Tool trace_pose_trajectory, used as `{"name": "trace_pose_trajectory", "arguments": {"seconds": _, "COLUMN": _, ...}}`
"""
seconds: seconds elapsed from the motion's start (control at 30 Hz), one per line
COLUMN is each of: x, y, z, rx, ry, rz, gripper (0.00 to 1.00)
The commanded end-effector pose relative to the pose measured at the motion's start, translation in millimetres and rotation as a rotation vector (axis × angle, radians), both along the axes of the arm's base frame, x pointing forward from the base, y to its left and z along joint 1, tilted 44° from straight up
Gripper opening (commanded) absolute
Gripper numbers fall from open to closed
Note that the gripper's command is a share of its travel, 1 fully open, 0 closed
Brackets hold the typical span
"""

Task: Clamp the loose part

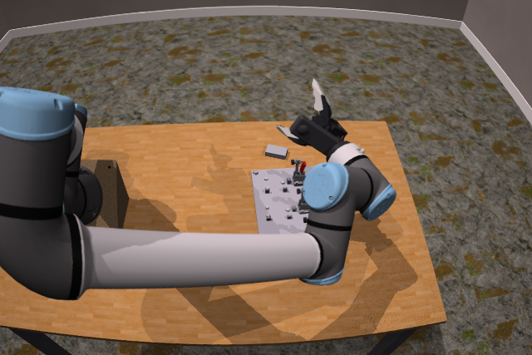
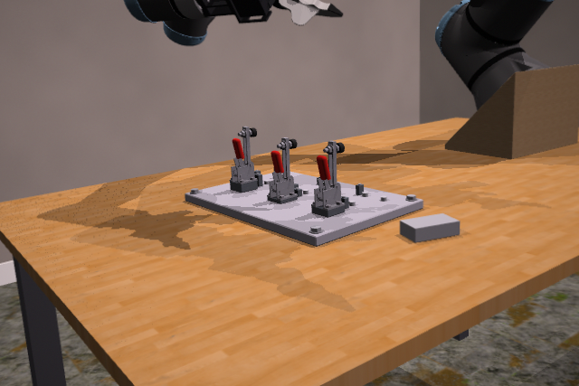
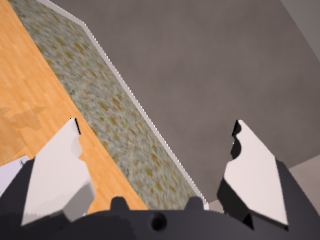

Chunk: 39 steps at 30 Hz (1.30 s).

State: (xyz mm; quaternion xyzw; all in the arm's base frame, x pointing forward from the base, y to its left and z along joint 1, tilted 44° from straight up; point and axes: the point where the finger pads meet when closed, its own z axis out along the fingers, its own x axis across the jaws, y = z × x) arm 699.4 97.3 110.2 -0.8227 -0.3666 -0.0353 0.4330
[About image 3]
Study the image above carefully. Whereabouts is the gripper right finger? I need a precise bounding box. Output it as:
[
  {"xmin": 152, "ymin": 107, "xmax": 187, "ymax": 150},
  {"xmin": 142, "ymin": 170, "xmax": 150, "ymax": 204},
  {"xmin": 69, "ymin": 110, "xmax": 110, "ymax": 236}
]
[{"xmin": 217, "ymin": 120, "xmax": 320, "ymax": 240}]

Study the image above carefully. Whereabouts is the white fixture plate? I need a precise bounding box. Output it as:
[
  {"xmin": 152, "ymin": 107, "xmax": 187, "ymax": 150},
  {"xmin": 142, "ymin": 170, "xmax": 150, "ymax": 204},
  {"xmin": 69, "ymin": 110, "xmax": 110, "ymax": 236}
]
[{"xmin": 0, "ymin": 156, "xmax": 30, "ymax": 196}]

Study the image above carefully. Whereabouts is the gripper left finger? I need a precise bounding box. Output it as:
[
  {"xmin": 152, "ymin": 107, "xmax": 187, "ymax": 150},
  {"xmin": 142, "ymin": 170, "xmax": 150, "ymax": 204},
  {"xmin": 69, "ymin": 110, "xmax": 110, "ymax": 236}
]
[{"xmin": 0, "ymin": 118, "xmax": 96, "ymax": 240}]

